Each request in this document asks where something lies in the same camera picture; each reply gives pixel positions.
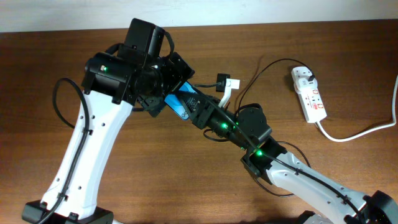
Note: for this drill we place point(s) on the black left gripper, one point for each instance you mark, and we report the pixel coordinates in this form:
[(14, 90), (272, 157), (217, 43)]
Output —
[(175, 77)]

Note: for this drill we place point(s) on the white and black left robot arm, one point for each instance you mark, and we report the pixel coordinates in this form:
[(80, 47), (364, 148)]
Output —
[(127, 77)]

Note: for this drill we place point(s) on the blue screen Galaxy smartphone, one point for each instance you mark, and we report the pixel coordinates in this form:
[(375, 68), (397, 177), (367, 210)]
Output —
[(173, 102)]

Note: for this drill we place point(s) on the white power strip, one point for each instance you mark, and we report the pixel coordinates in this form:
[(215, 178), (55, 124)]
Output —
[(311, 102)]

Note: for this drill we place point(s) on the white charger plug adapter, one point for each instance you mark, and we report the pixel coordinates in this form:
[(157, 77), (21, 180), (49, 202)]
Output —
[(304, 85)]

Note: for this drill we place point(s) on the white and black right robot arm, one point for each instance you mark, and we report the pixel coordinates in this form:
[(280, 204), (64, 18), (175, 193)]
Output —
[(267, 159)]

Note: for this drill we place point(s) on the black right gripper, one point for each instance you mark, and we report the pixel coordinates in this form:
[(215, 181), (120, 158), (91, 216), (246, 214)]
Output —
[(204, 113)]

